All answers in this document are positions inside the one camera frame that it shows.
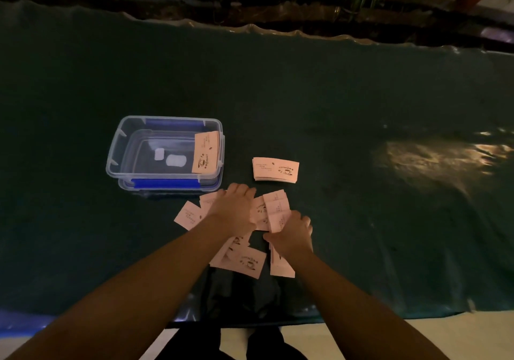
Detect person's right hand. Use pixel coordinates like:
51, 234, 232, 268
263, 210, 314, 261

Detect person's left hand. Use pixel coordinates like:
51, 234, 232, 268
206, 183, 258, 238

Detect pile of paper sleeves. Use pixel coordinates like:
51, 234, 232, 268
173, 189, 296, 280

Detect person's right forearm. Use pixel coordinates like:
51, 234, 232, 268
283, 250, 451, 360

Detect person's left forearm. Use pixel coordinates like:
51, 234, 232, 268
3, 214, 235, 360

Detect neat stack of paper sleeves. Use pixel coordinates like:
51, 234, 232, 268
252, 157, 300, 183

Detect pink printed cup sleeve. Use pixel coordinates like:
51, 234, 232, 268
191, 131, 221, 175

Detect person's dark trousers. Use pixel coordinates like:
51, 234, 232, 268
156, 325, 311, 360

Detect clear plastic container blue clasps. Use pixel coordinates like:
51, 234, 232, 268
105, 115, 225, 193

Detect dark green table cover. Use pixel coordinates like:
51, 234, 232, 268
0, 0, 514, 329

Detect dark stone planter ledge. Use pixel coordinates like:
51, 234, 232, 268
0, 0, 514, 53

